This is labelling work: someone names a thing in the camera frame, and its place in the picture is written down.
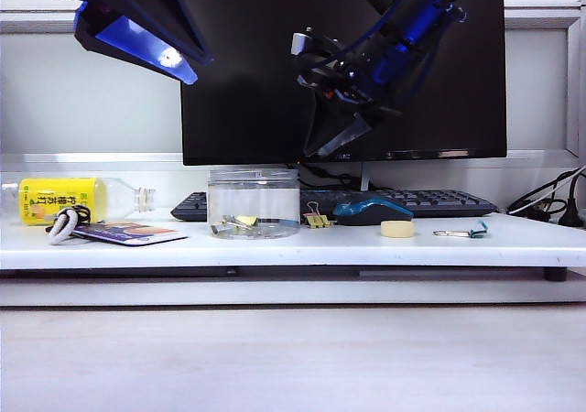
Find black computer keyboard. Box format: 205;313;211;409
169;188;499;223

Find blue and black mouse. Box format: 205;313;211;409
331;200;415;227

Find yellow label plastic bottle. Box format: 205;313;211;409
0;177;157;227

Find cream masking tape roll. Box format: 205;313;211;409
379;220;417;239

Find clear plastic jar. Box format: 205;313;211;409
206;168;302;241

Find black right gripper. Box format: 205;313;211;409
295;36;404;156

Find black power cables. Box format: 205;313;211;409
505;167;586;223

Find purple orange card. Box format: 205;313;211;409
71;222;190;248

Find black power plug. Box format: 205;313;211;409
558;196;585;228

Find white desk riser board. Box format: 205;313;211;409
0;210;586;281

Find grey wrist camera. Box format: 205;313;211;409
290;30;321;59

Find black computer monitor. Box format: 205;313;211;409
177;0;508;192

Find teal binder clip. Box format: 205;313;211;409
432;221;490;240

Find white rope lanyard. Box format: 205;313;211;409
47;209;80;247

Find black monitor cable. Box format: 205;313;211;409
295;163;367;191

